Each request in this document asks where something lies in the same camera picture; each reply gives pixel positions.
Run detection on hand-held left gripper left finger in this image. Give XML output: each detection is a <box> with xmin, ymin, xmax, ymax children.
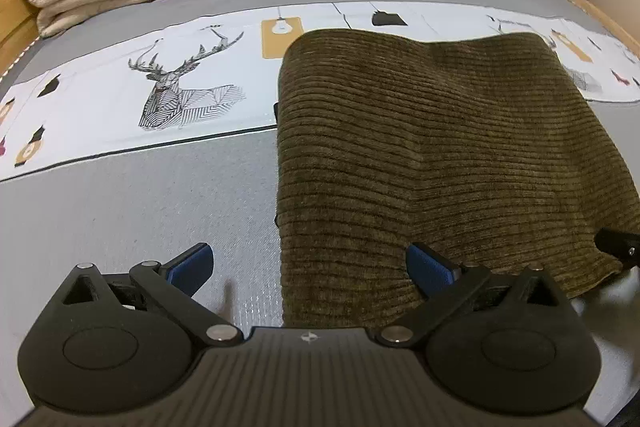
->
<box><xmin>36</xmin><ymin>242</ymin><xmax>246</xmax><ymax>349</ymax></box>

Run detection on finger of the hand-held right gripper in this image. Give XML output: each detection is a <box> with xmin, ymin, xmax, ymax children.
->
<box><xmin>597</xmin><ymin>227</ymin><xmax>640</xmax><ymax>269</ymax></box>

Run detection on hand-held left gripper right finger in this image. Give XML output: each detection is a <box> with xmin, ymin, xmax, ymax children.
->
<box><xmin>375</xmin><ymin>243</ymin><xmax>593</xmax><ymax>350</ymax></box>

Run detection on olive corduroy pants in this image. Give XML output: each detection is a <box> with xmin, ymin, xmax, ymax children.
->
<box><xmin>274</xmin><ymin>31</ymin><xmax>640</xmax><ymax>329</ymax></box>

